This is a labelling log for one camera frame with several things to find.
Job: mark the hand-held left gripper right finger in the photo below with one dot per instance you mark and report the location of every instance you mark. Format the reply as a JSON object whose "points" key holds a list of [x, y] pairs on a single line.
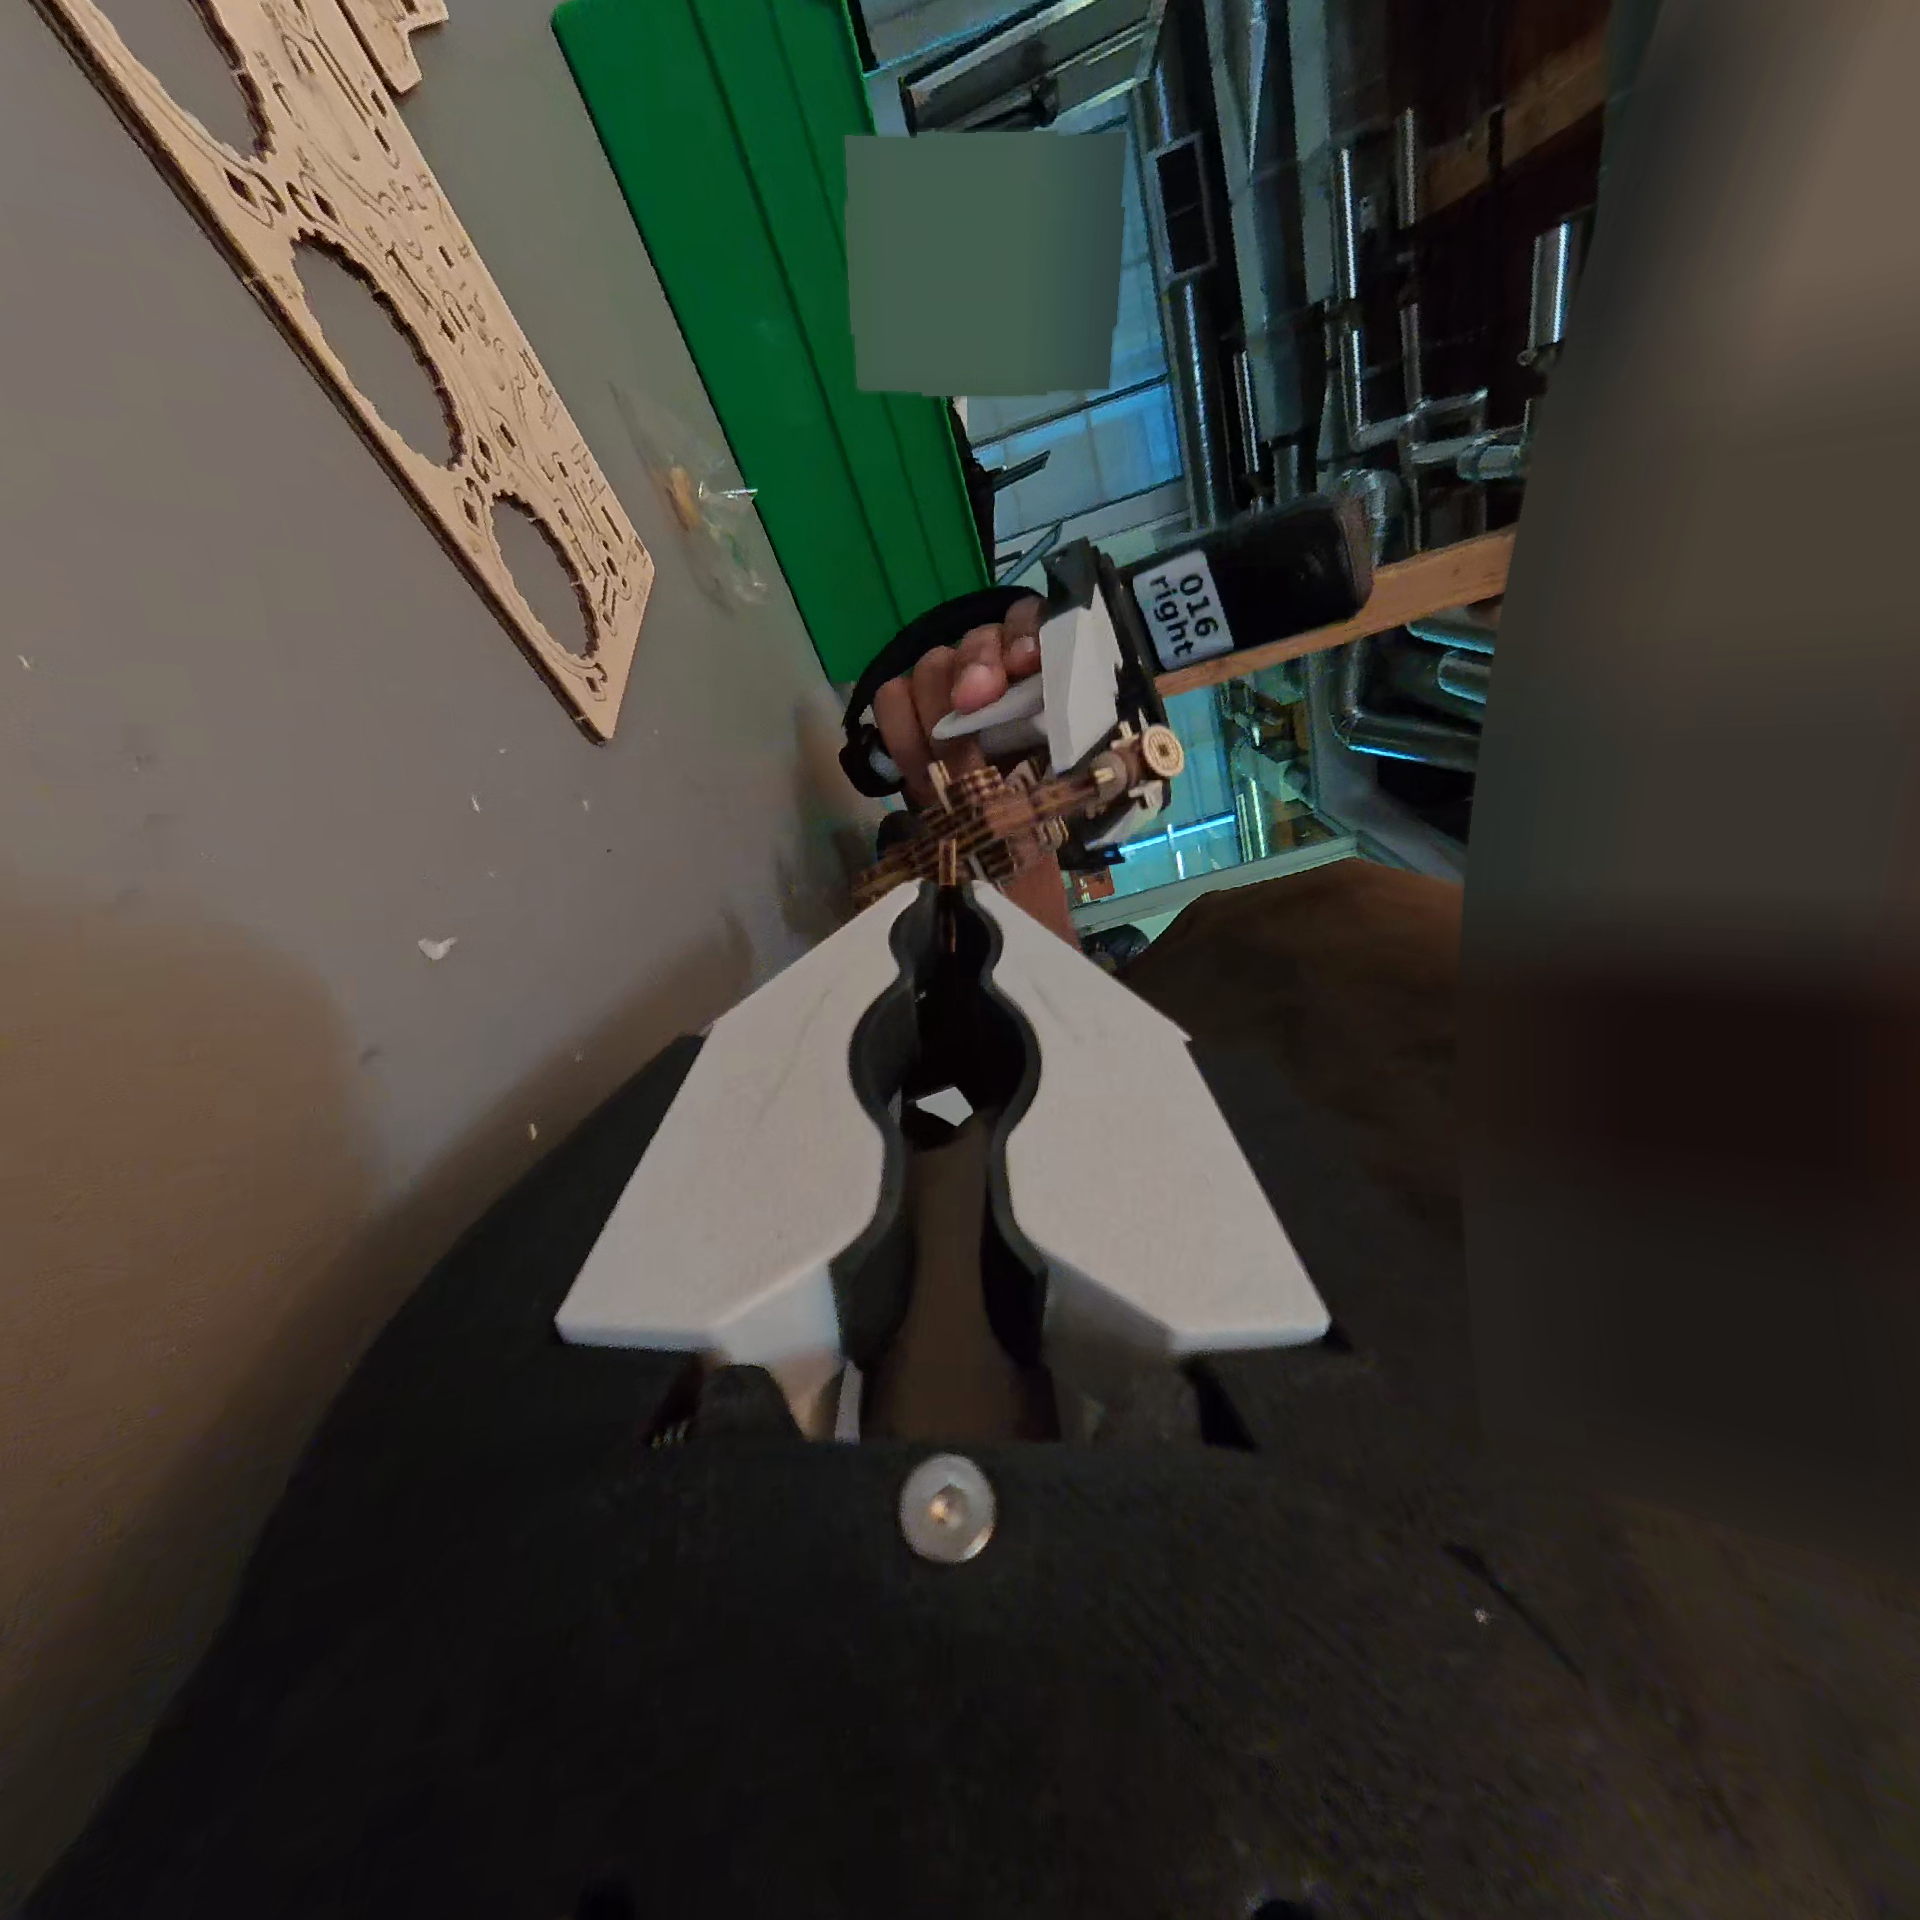
{"points": [[1154, 1200]]}

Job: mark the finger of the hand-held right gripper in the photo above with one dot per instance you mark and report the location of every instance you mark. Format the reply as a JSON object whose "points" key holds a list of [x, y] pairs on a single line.
{"points": [[1136, 820], [1080, 676]]}

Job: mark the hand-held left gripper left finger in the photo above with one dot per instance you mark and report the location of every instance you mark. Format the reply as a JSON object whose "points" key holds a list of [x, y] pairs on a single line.
{"points": [[721, 1200]]}

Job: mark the wooden mechanical model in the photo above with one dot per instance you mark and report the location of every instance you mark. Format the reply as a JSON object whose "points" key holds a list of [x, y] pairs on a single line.
{"points": [[991, 820]]}

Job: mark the grey desk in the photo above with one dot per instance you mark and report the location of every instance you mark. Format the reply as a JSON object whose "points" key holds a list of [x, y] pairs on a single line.
{"points": [[196, 676]]}

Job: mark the person's right hand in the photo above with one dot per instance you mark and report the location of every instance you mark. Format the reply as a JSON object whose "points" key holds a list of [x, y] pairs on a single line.
{"points": [[974, 676]]}

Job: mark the wooden beam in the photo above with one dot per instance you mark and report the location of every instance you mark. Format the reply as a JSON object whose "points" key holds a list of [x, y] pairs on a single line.
{"points": [[1424, 585]]}

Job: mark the silver ventilation ducts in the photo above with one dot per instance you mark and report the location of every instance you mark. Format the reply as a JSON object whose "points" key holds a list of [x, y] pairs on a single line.
{"points": [[1277, 225]]}

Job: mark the clear bag of small parts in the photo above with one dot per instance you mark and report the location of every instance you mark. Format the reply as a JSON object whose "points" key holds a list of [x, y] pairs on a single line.
{"points": [[697, 495]]}

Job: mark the green box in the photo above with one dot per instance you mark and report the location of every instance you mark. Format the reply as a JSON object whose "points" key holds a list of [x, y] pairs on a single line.
{"points": [[721, 225]]}

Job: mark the wooden sheet with round holes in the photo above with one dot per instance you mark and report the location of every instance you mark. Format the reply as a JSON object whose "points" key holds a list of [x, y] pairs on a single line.
{"points": [[504, 398]]}

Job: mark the small narrow wooden sheet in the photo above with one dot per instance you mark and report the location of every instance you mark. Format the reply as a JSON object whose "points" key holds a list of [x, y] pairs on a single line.
{"points": [[383, 37]]}

